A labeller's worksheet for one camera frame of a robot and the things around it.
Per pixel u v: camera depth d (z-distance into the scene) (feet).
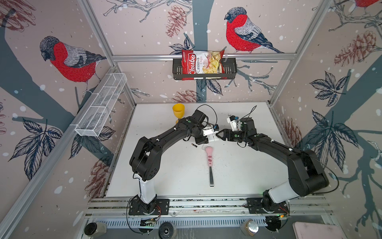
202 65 2.87
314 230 2.15
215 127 2.52
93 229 1.99
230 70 3.08
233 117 2.72
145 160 1.56
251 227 1.94
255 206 2.39
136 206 2.40
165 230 1.92
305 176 1.45
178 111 3.19
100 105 2.56
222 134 2.67
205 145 3.17
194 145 3.13
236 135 2.55
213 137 2.87
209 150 3.03
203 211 2.39
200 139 2.56
